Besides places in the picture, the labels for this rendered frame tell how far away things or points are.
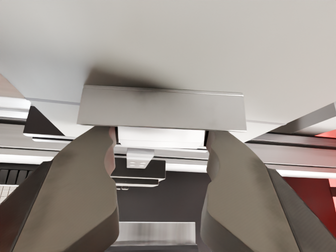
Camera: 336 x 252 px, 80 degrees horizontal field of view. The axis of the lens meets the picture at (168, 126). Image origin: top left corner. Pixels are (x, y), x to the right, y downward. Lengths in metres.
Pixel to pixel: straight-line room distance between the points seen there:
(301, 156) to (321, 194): 0.44
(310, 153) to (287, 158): 0.08
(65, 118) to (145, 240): 0.14
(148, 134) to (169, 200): 0.57
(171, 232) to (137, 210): 0.50
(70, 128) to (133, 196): 0.56
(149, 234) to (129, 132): 0.11
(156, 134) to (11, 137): 0.39
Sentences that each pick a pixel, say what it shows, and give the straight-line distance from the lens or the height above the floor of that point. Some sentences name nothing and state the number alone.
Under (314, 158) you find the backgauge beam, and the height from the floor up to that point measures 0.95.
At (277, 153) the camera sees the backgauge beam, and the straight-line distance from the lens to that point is 0.60.
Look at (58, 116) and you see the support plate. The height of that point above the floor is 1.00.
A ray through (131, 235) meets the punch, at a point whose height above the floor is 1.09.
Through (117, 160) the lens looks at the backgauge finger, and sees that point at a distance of 0.41.
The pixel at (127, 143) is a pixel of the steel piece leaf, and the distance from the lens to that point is 0.22.
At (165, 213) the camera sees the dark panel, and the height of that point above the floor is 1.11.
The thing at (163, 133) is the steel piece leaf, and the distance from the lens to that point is 0.18.
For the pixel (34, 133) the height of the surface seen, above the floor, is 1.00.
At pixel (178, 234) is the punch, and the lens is 0.24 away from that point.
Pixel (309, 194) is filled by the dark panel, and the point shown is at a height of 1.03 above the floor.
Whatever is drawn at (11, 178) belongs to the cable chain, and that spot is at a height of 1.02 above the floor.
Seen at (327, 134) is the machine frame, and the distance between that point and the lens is 1.18.
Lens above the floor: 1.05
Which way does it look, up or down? 19 degrees down
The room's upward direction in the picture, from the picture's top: 178 degrees counter-clockwise
